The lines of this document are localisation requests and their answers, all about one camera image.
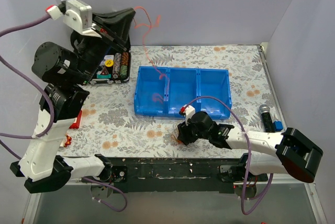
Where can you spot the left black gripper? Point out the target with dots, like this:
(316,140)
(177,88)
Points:
(110,37)

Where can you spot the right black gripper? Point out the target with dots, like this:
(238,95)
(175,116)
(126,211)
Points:
(183,135)

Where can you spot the blue three-compartment bin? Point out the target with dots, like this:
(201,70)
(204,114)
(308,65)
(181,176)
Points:
(163,91)

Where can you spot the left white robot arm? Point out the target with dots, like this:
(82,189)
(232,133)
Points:
(65,72)

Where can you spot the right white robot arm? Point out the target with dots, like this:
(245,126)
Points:
(289,152)

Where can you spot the black poker chip case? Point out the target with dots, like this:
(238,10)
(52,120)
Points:
(115,64)

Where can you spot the black microphone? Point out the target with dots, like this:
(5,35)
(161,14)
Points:
(266,118)

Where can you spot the small blue block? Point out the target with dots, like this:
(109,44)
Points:
(278,126)

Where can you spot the red white toy block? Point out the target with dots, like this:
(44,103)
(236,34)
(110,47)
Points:
(76,123)

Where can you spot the small red white toy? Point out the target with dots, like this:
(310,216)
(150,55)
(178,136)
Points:
(66,142)

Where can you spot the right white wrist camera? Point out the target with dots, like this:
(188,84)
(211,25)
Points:
(187,112)

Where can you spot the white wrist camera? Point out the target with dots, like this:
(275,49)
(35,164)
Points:
(77,15)
(187,112)

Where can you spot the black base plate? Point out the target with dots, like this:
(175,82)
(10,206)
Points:
(170,175)

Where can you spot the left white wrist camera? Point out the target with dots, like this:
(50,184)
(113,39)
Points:
(77,15)

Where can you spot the aluminium frame rail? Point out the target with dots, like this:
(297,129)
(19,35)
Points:
(287,201)

